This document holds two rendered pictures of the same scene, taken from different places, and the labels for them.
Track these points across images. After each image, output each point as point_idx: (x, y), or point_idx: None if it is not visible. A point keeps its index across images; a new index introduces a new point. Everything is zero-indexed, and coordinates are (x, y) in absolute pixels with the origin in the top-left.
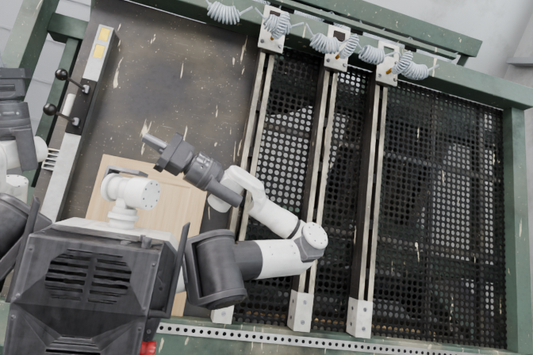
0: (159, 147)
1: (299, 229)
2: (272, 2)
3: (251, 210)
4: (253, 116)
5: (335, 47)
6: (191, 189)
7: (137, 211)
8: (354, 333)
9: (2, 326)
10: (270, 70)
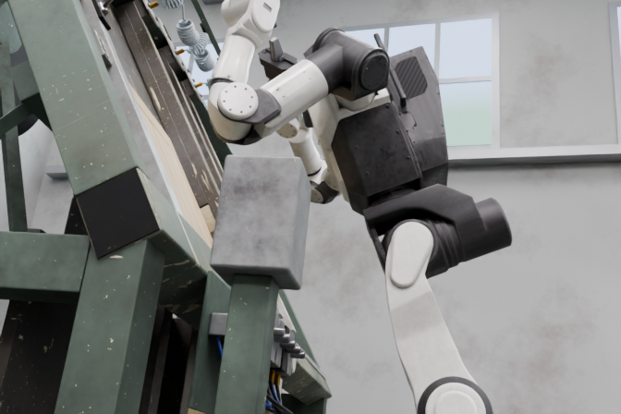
0: (281, 54)
1: (322, 162)
2: None
3: (309, 136)
4: (170, 83)
5: (198, 39)
6: (171, 148)
7: (164, 156)
8: (289, 327)
9: (199, 250)
10: (152, 41)
